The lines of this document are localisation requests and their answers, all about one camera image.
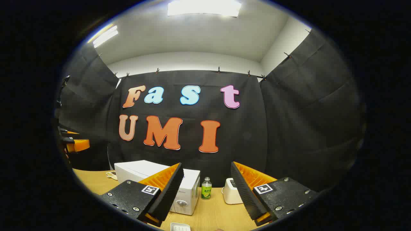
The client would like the ceiling light panel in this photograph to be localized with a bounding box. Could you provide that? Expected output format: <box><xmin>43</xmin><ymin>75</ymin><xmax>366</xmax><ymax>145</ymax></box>
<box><xmin>167</xmin><ymin>0</ymin><xmax>242</xmax><ymax>18</ymax></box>
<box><xmin>92</xmin><ymin>25</ymin><xmax>119</xmax><ymax>48</ymax></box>

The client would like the green label drink bottle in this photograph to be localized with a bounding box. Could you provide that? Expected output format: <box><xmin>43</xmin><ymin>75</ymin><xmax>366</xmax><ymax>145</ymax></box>
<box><xmin>201</xmin><ymin>177</ymin><xmax>213</xmax><ymax>200</ymax></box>

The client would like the white toaster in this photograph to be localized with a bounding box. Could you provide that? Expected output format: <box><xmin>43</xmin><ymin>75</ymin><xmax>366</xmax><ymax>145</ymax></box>
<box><xmin>222</xmin><ymin>177</ymin><xmax>244</xmax><ymax>205</ymax></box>

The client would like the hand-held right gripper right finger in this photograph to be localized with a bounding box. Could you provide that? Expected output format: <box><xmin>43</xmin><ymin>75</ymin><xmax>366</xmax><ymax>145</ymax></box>
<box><xmin>230</xmin><ymin>161</ymin><xmax>319</xmax><ymax>227</ymax></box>

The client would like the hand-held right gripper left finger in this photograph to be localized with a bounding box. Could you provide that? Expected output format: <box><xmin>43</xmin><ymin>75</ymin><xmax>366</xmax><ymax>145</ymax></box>
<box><xmin>101</xmin><ymin>162</ymin><xmax>185</xmax><ymax>227</ymax></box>

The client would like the white microwave oven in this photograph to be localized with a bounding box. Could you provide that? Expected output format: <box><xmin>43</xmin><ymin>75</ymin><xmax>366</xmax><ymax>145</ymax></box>
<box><xmin>114</xmin><ymin>160</ymin><xmax>201</xmax><ymax>216</ymax></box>

